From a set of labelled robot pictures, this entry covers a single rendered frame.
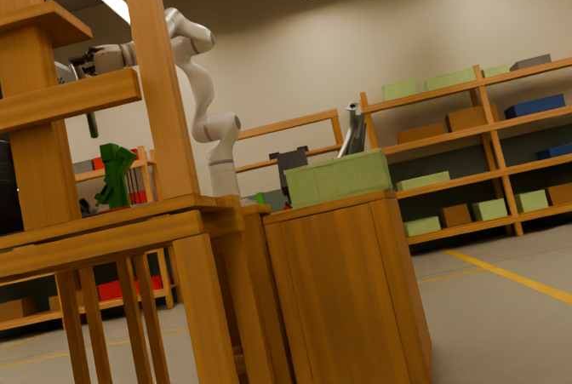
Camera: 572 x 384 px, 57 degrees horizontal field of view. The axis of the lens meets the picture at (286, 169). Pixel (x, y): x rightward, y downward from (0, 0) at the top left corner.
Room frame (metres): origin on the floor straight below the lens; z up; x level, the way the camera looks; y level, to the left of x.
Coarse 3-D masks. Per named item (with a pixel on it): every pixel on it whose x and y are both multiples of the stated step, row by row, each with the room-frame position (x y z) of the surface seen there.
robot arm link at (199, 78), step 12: (180, 36) 2.26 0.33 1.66; (180, 48) 2.25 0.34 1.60; (192, 48) 2.24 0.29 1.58; (180, 60) 2.27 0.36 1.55; (192, 72) 2.28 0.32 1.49; (204, 72) 2.29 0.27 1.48; (192, 84) 2.30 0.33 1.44; (204, 84) 2.30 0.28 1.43; (204, 96) 2.31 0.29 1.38; (204, 108) 2.35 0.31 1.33; (192, 120) 2.36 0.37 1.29; (204, 120) 2.36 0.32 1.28; (192, 132) 2.37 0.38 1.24; (204, 132) 2.35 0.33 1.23
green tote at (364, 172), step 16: (336, 160) 2.15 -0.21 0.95; (352, 160) 2.14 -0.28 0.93; (368, 160) 2.13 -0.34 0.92; (384, 160) 2.25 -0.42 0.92; (288, 176) 2.20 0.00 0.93; (304, 176) 2.19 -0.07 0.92; (320, 176) 2.17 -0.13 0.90; (336, 176) 2.16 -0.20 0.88; (352, 176) 2.14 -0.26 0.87; (368, 176) 2.13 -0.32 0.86; (384, 176) 2.12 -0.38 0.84; (304, 192) 2.19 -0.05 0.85; (320, 192) 2.18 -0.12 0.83; (336, 192) 2.16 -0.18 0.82; (352, 192) 2.15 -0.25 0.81; (368, 192) 2.14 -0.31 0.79
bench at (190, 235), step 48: (0, 240) 1.55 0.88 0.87; (48, 240) 1.62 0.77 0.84; (96, 240) 1.53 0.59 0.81; (144, 240) 1.52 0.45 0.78; (192, 240) 1.51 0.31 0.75; (240, 240) 2.10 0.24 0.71; (192, 288) 1.51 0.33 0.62; (240, 288) 2.11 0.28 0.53; (192, 336) 1.51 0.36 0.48; (240, 336) 2.11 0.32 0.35
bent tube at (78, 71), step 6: (72, 66) 1.76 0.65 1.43; (78, 66) 1.75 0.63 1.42; (78, 72) 1.73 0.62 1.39; (78, 78) 1.72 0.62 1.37; (90, 114) 1.79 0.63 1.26; (90, 120) 1.81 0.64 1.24; (90, 126) 1.83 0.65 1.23; (96, 126) 1.85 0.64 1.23; (90, 132) 1.86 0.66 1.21; (96, 132) 1.87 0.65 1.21
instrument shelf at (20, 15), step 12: (12, 12) 1.50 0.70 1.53; (24, 12) 1.50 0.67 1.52; (36, 12) 1.49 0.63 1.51; (48, 12) 1.49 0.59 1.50; (60, 12) 1.53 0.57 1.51; (0, 24) 1.50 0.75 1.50; (12, 24) 1.51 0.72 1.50; (24, 24) 1.53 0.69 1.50; (36, 24) 1.54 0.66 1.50; (48, 24) 1.56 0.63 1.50; (60, 24) 1.58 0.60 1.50; (72, 24) 1.60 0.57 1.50; (84, 24) 1.69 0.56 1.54; (60, 36) 1.66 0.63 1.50; (72, 36) 1.68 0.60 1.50; (84, 36) 1.70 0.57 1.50
